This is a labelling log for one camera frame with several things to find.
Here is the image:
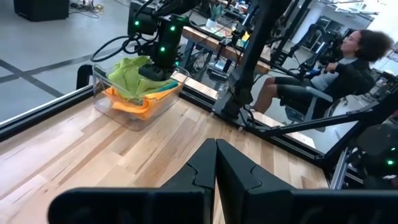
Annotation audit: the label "grey metal stand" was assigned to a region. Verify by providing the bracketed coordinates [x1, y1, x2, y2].
[329, 147, 355, 190]

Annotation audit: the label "person's leg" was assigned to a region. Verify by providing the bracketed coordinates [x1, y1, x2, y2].
[251, 77, 312, 114]

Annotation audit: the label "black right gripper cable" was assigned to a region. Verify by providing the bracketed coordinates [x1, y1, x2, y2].
[90, 34, 156, 63]

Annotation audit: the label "floor cable bundle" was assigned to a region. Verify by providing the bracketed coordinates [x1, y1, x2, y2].
[70, 0, 106, 12]

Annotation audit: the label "person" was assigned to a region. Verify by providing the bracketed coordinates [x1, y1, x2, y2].
[250, 29, 395, 114]

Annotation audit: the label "clear plastic bin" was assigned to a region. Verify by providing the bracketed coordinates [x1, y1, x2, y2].
[92, 63, 191, 131]

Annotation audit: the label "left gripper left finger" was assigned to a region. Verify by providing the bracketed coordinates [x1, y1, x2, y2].
[160, 138, 218, 191]

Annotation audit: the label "plant in white pot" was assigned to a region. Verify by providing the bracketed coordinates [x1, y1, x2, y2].
[206, 2, 224, 30]

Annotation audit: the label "black floor box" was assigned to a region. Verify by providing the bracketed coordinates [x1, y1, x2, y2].
[12, 0, 70, 22]

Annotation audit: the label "wooden background table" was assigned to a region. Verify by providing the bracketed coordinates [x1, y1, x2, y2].
[182, 26, 272, 75]

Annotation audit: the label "green microfiber towel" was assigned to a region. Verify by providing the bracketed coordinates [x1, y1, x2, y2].
[106, 55, 178, 101]

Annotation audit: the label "black metal table frame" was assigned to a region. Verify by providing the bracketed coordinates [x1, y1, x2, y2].
[0, 63, 398, 170]

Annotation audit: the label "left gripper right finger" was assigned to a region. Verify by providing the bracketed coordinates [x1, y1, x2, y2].
[216, 138, 296, 224]

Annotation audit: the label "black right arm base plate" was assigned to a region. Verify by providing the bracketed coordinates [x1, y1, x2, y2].
[212, 90, 259, 128]

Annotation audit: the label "grey office chair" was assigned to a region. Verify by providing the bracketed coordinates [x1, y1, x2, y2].
[281, 86, 349, 131]

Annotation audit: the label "orange microfiber towel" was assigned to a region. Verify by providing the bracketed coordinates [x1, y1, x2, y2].
[104, 83, 183, 121]

